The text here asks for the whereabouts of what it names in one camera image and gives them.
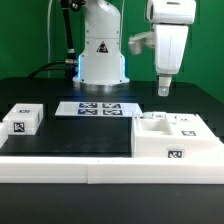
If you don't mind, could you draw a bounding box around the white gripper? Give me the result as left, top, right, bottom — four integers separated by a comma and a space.
147, 0, 196, 97

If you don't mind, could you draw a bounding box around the white cabinet door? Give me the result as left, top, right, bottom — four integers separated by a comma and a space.
143, 111, 166, 120
166, 113, 213, 138

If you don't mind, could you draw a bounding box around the white cabinet body box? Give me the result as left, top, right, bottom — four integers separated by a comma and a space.
131, 114, 224, 159

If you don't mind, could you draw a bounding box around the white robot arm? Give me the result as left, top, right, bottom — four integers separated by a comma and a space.
59, 0, 196, 97

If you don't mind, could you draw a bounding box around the white cabinet top block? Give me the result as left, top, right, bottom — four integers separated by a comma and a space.
3, 103, 43, 135

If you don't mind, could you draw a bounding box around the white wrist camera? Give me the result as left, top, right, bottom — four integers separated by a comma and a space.
128, 31, 155, 55

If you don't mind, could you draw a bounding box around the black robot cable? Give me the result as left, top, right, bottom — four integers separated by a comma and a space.
27, 0, 80, 80

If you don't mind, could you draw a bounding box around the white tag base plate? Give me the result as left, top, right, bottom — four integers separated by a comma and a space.
55, 101, 142, 117

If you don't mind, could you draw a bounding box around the white thin cable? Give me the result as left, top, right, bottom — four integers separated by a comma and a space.
46, 0, 54, 79

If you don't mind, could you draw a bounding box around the white U-shaped boundary frame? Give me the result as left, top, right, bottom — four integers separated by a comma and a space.
0, 122, 224, 185

